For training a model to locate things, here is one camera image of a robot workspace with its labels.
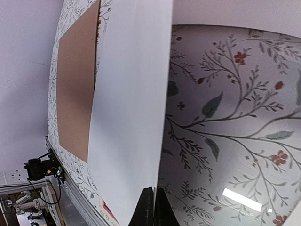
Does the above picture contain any pink wooden picture frame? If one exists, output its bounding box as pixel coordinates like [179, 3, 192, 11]
[99, 197, 119, 226]

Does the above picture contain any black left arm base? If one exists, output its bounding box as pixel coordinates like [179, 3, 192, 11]
[24, 148, 65, 184]

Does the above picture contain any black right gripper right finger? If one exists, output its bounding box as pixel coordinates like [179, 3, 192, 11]
[156, 188, 180, 226]

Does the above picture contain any landscape photo print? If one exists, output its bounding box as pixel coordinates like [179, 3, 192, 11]
[87, 0, 173, 226]

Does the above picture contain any aluminium front table rail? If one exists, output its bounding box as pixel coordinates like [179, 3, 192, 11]
[45, 136, 108, 226]

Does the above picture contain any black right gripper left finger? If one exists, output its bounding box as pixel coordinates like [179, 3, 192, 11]
[133, 187, 154, 226]

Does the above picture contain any brown cardboard backing board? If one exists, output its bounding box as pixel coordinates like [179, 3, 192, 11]
[56, 0, 100, 162]

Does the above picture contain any white photo mat board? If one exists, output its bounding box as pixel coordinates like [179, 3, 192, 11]
[171, 0, 301, 226]

